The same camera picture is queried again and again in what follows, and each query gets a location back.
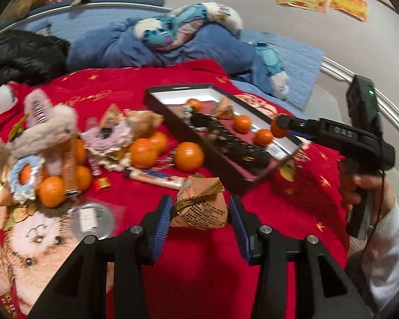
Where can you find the white printed tube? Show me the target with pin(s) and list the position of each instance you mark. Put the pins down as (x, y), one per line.
(153, 176)

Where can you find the black shallow box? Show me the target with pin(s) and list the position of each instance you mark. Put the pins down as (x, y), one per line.
(206, 94)

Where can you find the clear round plastic packet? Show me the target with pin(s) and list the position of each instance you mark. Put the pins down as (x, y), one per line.
(101, 221)

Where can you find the pink fluffy scrunchie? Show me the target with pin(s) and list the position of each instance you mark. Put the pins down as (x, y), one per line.
(119, 138)

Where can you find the silver trinket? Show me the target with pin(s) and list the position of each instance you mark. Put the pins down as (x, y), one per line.
(188, 113)

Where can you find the blue window ledge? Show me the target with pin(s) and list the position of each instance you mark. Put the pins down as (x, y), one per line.
(96, 0)

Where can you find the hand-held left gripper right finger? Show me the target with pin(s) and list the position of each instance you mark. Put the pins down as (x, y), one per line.
(239, 229)

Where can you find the person's right forearm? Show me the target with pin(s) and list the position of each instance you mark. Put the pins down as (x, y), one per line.
(389, 256)

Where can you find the black puffer jacket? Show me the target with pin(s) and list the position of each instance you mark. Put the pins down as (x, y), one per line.
(20, 56)

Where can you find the blue duvet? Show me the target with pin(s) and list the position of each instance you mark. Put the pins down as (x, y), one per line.
(202, 46)

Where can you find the blue white scrunchie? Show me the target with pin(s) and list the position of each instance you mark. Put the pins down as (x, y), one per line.
(13, 179)

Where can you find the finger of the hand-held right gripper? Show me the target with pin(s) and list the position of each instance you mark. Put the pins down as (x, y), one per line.
(302, 124)
(309, 137)

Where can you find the white bed frame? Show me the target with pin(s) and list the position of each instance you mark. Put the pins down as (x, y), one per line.
(335, 68)

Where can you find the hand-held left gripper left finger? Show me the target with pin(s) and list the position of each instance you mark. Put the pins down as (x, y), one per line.
(163, 221)

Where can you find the person's right hand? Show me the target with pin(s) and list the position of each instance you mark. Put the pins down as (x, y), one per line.
(380, 196)

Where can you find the pale blue bed sheet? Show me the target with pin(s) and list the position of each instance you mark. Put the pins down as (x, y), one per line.
(252, 88)

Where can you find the blue cartoon plush pillow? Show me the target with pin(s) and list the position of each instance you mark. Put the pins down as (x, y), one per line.
(173, 28)

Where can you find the blue textured bed mat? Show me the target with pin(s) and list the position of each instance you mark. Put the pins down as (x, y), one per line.
(296, 59)

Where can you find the red printed blanket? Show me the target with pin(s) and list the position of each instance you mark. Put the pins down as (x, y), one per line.
(199, 272)

